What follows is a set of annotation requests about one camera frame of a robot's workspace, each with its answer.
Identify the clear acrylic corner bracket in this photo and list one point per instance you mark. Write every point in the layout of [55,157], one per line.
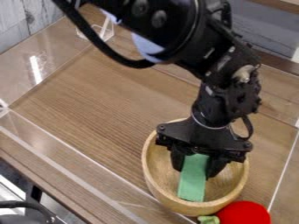
[106,30]

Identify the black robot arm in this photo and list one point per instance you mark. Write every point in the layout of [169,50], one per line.
[189,33]

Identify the brown wooden bowl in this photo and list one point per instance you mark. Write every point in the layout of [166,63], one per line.
[162,179]

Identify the small green toy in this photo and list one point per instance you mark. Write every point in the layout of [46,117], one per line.
[209,220]

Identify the clear acrylic enclosure wall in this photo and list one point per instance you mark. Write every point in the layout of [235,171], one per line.
[99,196]

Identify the green rectangular block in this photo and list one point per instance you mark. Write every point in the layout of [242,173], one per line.
[193,178]

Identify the red round plush toy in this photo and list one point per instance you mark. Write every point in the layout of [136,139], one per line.
[243,212]

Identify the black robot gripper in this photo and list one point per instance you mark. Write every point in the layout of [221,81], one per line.
[221,143]

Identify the black metal table bracket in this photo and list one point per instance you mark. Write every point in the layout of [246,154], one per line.
[36,196]

